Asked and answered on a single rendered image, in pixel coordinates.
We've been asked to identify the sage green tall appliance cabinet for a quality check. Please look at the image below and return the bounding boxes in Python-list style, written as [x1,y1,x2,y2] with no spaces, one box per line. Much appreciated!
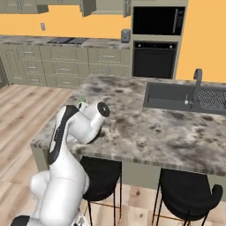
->
[129,0,190,80]

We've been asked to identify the clear drinking glass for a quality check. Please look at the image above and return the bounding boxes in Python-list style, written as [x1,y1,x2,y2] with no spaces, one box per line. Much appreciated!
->
[108,118,117,134]

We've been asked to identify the small green-topped object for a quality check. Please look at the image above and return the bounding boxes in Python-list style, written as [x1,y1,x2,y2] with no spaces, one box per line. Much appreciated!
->
[77,97,87,110]

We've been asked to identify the dark grey sink basin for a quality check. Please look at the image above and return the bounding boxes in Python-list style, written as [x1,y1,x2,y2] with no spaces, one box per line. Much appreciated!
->
[142,81,226,116]

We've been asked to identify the black bar stool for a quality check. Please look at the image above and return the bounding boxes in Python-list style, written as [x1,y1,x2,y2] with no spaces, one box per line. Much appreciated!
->
[79,155,124,226]
[151,167,224,226]

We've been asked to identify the sage green island base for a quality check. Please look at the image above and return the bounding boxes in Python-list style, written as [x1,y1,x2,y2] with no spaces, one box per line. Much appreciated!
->
[30,144,226,204]

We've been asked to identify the sage green base cupboards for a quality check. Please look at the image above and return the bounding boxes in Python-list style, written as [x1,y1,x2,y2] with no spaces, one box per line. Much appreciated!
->
[0,42,132,89]

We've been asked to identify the small grey countertop appliance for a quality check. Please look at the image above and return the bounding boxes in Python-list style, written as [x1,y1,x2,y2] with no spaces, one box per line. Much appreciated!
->
[120,28,132,44]

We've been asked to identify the black hob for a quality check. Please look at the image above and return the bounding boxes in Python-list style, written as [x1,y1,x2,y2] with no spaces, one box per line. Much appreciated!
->
[46,36,90,46]

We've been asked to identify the dark grey tap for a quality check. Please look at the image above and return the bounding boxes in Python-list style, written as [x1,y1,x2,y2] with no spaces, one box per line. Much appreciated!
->
[184,68,204,110]

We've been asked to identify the black built-in microwave oven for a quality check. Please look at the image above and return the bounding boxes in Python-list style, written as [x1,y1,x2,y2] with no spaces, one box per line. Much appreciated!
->
[132,5,186,36]

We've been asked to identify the sage green wall cupboards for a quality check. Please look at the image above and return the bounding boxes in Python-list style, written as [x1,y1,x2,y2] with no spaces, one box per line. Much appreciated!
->
[79,0,132,18]
[0,0,49,15]

